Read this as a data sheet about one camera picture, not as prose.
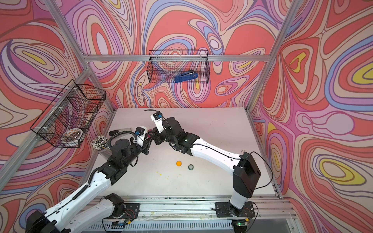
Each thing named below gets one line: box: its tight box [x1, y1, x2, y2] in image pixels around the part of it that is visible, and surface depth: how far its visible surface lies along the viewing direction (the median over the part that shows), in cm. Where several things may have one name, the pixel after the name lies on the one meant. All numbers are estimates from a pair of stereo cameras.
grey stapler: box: [108, 127, 133, 136], surface depth 103 cm
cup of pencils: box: [91, 134, 111, 152], surface depth 81 cm
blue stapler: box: [174, 69, 199, 84], surface depth 90 cm
